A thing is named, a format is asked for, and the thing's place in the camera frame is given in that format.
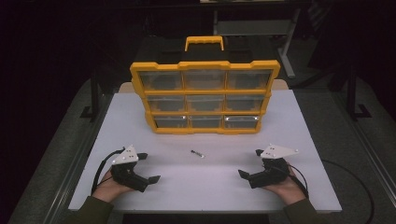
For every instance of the person's right hand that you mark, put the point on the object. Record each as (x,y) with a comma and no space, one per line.
(288,188)

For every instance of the set of clear organizer bins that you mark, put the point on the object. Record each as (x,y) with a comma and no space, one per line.
(204,79)

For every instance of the grey metal table frame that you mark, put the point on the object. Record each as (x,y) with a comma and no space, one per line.
(255,27)

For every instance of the small metal screw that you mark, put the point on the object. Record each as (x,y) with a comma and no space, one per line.
(197,153)

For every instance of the person's left hand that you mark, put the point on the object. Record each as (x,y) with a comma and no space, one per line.
(107,188)

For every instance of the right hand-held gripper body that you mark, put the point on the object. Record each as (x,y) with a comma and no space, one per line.
(271,175)

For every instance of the aluminium frame rail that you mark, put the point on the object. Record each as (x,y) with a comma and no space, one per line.
(372,155)
(73,174)

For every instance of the yellow organizer cabinet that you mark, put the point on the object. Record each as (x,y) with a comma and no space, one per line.
(202,65)

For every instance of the black metal stand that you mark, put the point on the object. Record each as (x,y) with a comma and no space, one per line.
(351,99)
(94,99)

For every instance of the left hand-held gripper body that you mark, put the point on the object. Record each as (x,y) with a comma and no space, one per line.
(127,175)

